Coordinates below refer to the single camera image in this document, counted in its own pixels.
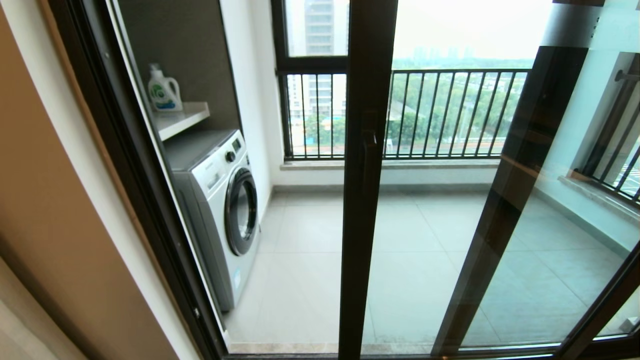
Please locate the dark framed sliding glass door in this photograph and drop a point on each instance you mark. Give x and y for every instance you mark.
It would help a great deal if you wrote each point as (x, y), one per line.
(367, 250)

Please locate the stone window sill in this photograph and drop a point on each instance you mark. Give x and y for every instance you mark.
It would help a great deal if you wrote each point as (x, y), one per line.
(600, 197)
(310, 164)

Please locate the white front-load washing machine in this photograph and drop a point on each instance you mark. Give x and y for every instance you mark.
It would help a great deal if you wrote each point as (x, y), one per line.
(215, 210)

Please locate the white shelf board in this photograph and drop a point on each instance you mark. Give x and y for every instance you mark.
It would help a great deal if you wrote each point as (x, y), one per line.
(182, 117)

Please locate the black balcony railing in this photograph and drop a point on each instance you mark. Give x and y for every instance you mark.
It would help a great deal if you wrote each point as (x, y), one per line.
(450, 73)

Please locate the white detergent bottle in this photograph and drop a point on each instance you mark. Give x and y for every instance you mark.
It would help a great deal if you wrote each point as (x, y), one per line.
(162, 92)

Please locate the black side railing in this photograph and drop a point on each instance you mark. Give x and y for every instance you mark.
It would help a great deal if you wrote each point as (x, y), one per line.
(612, 145)

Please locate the beige curtain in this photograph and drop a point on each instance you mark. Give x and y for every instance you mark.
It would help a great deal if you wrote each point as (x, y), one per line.
(25, 330)

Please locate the dark window frame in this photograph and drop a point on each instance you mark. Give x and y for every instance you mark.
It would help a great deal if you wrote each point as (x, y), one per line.
(310, 64)

